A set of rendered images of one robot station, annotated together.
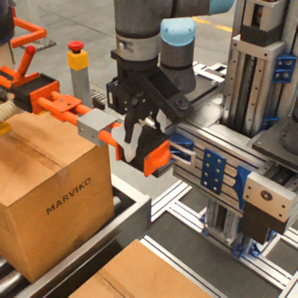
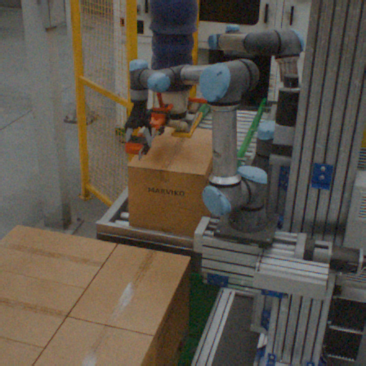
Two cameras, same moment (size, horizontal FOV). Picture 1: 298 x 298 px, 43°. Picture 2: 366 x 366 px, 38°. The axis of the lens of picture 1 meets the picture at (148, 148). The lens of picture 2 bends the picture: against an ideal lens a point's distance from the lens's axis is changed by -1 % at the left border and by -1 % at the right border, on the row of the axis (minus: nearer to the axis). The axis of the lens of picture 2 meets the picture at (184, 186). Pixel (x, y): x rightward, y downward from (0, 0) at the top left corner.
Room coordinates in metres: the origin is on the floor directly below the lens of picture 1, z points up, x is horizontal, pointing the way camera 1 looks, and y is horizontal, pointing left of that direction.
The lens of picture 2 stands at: (-0.21, -1.95, 2.14)
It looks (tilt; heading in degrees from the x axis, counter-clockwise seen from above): 28 degrees down; 62
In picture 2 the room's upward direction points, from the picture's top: 2 degrees clockwise
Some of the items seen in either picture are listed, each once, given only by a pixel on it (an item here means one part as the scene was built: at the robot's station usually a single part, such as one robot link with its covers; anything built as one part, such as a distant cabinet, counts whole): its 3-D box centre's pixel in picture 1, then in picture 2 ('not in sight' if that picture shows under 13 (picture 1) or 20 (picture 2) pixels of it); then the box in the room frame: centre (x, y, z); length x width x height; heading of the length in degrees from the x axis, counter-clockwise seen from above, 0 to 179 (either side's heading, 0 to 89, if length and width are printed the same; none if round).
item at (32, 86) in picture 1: (36, 92); (158, 116); (0.81, 0.28, 1.23); 0.10 x 0.08 x 0.06; 141
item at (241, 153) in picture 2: not in sight; (254, 135); (2.02, 1.18, 0.60); 1.60 x 0.10 x 0.09; 47
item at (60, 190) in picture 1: (17, 173); (177, 179); (1.03, 0.50, 0.75); 0.60 x 0.40 x 0.40; 51
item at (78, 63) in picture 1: (88, 141); not in sight; (1.55, 0.32, 0.50); 0.07 x 0.07 x 1.00; 47
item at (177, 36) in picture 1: (177, 39); (270, 137); (1.20, -0.10, 1.20); 0.13 x 0.12 x 0.14; 178
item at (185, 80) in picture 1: (175, 72); (267, 160); (1.20, -0.10, 1.09); 0.15 x 0.15 x 0.10
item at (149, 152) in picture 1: (142, 150); (136, 145); (0.59, 0.01, 1.23); 0.08 x 0.07 x 0.05; 51
